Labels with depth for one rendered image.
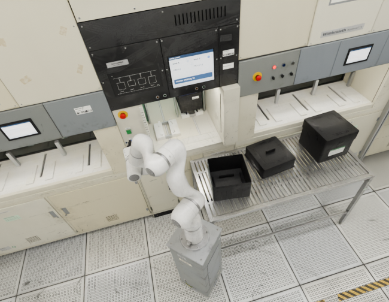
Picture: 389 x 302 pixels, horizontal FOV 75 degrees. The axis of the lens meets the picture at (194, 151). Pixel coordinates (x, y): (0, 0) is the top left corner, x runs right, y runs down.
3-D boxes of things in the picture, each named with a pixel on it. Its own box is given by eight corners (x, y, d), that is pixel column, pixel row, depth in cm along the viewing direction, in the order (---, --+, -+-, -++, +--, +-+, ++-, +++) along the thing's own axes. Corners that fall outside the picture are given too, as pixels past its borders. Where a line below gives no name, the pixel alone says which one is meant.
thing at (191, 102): (179, 117, 238) (175, 87, 216) (175, 104, 252) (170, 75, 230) (204, 111, 241) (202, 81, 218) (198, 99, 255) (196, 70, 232)
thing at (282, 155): (263, 179, 198) (264, 168, 189) (243, 154, 218) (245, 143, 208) (294, 166, 204) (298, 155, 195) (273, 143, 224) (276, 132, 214)
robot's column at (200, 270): (208, 299, 212) (202, 265, 157) (180, 281, 223) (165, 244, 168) (223, 268, 228) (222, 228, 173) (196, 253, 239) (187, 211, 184)
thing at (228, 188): (207, 172, 207) (206, 158, 195) (241, 168, 208) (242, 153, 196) (213, 201, 188) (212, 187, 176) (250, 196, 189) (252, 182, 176)
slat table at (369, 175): (213, 263, 232) (210, 222, 177) (196, 208, 273) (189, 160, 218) (342, 224, 246) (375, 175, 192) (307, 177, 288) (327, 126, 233)
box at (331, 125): (318, 164, 204) (327, 141, 186) (297, 141, 223) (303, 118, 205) (348, 153, 208) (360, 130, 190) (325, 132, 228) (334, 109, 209)
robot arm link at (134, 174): (141, 157, 161) (126, 157, 158) (143, 172, 152) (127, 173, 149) (140, 166, 167) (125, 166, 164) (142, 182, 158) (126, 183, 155)
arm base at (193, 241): (199, 256, 162) (197, 243, 148) (175, 242, 169) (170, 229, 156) (213, 230, 172) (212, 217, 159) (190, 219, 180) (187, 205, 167)
